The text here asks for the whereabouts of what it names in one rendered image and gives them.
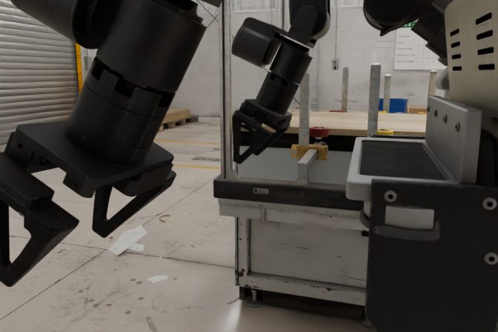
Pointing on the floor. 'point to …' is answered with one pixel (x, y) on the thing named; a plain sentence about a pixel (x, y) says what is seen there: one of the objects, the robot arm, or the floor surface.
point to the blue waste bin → (394, 105)
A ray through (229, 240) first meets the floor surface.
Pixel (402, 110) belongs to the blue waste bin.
